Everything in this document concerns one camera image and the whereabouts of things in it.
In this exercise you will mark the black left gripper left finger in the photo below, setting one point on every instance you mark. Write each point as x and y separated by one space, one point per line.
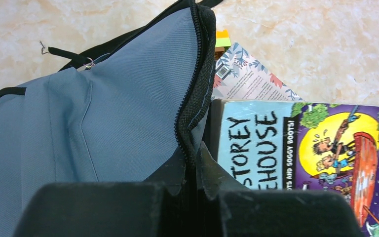
171 174

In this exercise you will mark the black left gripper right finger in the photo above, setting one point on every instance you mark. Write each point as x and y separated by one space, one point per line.
211 177

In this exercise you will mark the blue grey student backpack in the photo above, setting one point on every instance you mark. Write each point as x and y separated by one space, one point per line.
143 100

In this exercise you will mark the floral pink notebook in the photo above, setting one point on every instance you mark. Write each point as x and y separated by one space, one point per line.
239 75

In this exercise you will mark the colourful sticky note stack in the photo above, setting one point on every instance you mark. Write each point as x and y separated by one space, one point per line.
223 43

